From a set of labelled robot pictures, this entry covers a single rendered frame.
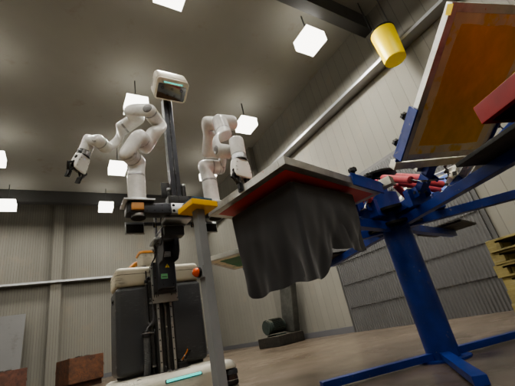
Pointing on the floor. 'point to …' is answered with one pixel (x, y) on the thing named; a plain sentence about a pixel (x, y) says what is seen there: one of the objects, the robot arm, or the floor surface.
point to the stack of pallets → (504, 261)
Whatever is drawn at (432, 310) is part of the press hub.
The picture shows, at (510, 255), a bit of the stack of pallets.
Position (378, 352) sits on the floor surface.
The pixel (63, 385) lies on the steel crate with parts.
